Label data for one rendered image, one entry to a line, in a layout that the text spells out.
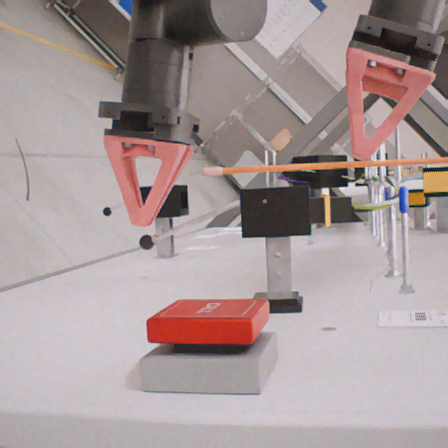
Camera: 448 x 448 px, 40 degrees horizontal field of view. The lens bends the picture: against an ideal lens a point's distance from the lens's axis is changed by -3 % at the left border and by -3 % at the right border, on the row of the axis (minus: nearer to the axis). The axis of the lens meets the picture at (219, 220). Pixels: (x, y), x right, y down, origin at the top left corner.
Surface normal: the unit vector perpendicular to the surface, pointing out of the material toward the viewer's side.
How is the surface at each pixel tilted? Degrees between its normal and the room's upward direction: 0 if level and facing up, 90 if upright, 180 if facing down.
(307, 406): 48
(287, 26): 90
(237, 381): 90
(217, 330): 90
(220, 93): 90
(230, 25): 60
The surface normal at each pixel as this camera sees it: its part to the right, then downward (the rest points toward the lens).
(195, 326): -0.22, 0.07
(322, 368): -0.05, -1.00
